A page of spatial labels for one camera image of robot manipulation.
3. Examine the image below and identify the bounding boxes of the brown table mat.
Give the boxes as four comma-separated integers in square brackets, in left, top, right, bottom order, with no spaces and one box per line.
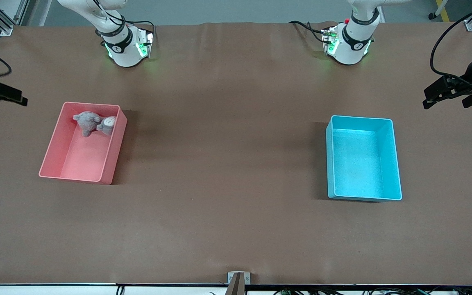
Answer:
[0,21,472,286]

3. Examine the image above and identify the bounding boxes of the black right base cable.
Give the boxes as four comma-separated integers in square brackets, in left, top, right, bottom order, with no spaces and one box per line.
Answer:
[92,0,156,40]

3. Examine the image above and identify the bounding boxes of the black base cable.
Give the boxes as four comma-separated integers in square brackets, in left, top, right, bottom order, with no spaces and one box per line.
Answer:
[288,20,327,44]
[92,0,156,40]

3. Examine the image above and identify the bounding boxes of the pink plastic box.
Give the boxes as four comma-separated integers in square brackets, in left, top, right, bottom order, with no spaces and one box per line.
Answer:
[39,102,128,185]

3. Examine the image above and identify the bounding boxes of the white table edge rail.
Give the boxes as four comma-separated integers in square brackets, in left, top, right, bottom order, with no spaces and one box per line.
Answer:
[0,282,472,295]

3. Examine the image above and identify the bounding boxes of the black left base cable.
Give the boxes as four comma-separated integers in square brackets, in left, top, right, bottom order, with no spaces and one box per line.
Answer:
[288,20,327,44]

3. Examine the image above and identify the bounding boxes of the blue plastic box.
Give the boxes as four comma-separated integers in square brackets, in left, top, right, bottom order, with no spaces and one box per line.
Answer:
[326,115,403,202]

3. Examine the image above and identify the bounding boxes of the white cart leg with caster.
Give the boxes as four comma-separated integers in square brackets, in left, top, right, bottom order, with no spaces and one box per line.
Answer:
[428,0,450,20]

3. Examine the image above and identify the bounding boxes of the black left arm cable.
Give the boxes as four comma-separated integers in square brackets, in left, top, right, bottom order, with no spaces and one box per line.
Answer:
[429,0,472,89]

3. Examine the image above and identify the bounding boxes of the metal table edge bracket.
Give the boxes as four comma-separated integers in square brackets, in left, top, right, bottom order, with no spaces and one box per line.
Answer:
[225,271,251,295]

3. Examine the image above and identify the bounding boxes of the grey plush toy white face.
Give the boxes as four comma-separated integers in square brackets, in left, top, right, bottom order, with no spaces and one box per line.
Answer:
[96,116,117,136]

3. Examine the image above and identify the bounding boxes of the tangled cables below table edge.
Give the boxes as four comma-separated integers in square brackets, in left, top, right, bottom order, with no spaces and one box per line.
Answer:
[272,287,472,295]

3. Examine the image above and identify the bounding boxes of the plain grey plush toy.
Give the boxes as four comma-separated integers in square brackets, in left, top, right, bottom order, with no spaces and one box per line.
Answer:
[73,111,102,137]

